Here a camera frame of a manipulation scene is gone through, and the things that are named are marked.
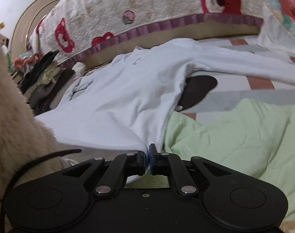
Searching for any white garment with yellow trim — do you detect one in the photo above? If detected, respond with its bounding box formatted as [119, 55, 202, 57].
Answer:
[39, 62, 63, 85]

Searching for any black cable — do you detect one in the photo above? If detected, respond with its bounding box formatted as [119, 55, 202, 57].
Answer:
[0, 149, 82, 233]

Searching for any dark green folded garment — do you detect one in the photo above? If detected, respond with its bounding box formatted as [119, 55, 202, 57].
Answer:
[21, 51, 60, 88]

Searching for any white long-sleeve shirt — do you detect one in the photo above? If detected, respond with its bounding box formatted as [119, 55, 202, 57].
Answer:
[34, 38, 295, 183]

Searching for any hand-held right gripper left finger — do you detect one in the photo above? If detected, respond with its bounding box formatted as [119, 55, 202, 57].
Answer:
[62, 151, 148, 198]

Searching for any white folded cloth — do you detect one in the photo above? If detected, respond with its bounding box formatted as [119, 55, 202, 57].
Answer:
[72, 62, 86, 77]

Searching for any red bear print quilt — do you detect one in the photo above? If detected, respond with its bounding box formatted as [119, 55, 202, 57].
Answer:
[26, 0, 264, 68]

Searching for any beige bed headboard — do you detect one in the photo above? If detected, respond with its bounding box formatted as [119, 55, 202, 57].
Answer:
[10, 0, 72, 51]

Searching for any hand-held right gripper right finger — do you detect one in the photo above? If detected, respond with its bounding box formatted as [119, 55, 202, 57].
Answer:
[149, 143, 233, 197]

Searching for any grey folded garment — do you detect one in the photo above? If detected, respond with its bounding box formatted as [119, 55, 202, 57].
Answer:
[28, 83, 56, 107]

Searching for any floral patchwork quilt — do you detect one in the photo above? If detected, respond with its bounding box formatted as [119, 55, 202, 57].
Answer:
[257, 0, 295, 61]

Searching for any light green cloth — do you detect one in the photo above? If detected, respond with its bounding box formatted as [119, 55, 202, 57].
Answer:
[127, 98, 295, 221]

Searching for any checkered floor mat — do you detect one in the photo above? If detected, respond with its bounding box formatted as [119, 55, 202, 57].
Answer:
[82, 35, 295, 233]

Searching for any pile of dark clothes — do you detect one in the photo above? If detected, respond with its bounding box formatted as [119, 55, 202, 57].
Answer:
[33, 68, 76, 116]

